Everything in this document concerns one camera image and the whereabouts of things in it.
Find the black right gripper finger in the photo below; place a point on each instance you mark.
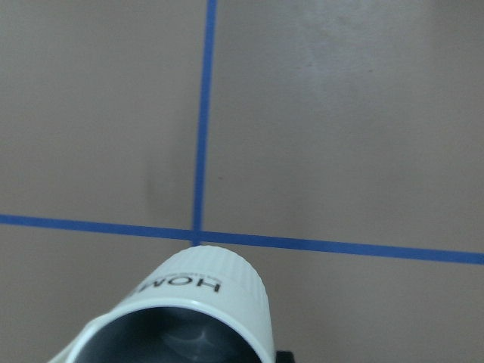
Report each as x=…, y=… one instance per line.
x=284, y=357

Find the white ribbed HOME mug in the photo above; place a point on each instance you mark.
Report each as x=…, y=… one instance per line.
x=203, y=304

